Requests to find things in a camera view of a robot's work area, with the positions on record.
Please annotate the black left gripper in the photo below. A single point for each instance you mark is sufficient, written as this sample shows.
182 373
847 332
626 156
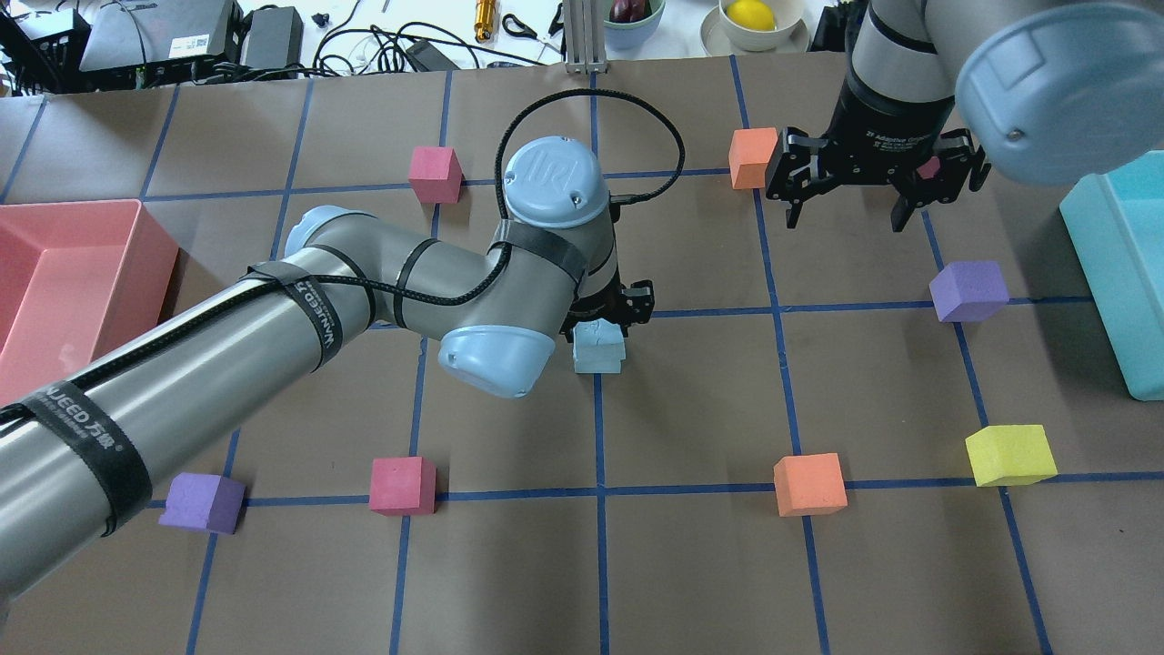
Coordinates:
629 304

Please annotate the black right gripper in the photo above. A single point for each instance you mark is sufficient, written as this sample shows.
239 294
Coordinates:
880 120

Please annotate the light blue block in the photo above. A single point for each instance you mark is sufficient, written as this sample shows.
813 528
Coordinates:
598 362
598 341

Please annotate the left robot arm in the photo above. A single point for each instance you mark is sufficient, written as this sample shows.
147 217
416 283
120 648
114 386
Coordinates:
81 455

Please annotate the pink block far right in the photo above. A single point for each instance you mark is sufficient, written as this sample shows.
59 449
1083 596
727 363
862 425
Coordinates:
930 169

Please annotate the orange block far right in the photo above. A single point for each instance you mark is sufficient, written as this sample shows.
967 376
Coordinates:
751 150

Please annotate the orange block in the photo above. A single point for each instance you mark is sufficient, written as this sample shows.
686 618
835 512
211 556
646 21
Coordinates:
751 150
809 485

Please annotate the purple block right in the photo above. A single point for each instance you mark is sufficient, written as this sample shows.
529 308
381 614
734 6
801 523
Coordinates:
968 291

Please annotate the purple block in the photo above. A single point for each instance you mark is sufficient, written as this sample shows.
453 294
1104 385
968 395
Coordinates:
968 291
203 503

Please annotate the beige bowl with lemon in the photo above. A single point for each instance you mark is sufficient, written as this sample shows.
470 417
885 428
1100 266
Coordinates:
720 37

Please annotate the yellow lemon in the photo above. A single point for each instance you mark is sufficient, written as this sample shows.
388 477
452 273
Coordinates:
752 15

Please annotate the pink block far left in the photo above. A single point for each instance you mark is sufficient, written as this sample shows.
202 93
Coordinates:
435 175

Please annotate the orange block near right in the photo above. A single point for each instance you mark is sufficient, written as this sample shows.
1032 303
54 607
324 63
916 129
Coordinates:
809 485

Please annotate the cyan plastic bin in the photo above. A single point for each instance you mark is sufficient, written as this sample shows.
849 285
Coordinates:
1115 222

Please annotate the blue bowl with fruit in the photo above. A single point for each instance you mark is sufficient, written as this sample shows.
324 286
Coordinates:
629 24

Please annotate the dark pink block near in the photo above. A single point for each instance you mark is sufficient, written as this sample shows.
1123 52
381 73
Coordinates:
403 487

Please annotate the yellow block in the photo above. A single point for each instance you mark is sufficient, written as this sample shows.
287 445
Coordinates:
1010 456

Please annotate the black power adapter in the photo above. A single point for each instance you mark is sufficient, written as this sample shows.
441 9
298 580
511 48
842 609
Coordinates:
423 56

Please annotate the brass cylinder tool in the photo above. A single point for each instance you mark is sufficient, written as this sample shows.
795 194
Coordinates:
485 20

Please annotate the purple block left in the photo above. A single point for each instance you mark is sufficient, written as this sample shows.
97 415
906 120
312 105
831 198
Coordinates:
203 503

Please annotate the pink plastic bin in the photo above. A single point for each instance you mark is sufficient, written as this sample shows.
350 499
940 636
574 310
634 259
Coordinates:
79 280

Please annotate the black computer box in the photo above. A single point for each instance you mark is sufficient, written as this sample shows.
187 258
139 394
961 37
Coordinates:
168 40

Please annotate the aluminium frame post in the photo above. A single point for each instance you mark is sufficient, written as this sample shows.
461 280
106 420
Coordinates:
585 37

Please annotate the black handled scissors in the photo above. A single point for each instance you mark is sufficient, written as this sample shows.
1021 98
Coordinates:
514 27

